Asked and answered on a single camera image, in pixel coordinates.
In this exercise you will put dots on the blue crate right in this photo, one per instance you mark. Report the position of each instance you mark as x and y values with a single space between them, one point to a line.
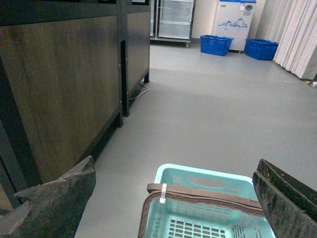
261 49

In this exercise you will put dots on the blue crate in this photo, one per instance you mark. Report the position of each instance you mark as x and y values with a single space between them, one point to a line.
261 49
215 45

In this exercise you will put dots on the light blue plastic basket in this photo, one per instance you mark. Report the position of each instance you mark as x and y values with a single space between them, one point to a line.
184 176

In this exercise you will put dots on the dark wooden display stand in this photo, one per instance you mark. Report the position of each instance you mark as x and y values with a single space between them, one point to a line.
68 72

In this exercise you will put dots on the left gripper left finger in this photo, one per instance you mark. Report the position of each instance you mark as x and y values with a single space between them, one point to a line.
53 209

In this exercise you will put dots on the glass door fridge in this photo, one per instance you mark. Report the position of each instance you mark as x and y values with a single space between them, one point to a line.
172 20

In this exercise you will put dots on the white curtain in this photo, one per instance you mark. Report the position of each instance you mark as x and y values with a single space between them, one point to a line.
293 25

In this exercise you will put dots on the white chest freezer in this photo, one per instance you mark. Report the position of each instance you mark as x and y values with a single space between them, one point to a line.
233 19

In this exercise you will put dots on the blue crate left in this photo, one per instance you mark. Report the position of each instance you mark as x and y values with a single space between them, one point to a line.
215 45

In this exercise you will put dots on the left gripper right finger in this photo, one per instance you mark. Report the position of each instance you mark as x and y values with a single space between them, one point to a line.
289 205

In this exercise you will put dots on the brown basket handle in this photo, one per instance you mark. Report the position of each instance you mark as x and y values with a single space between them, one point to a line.
172 211

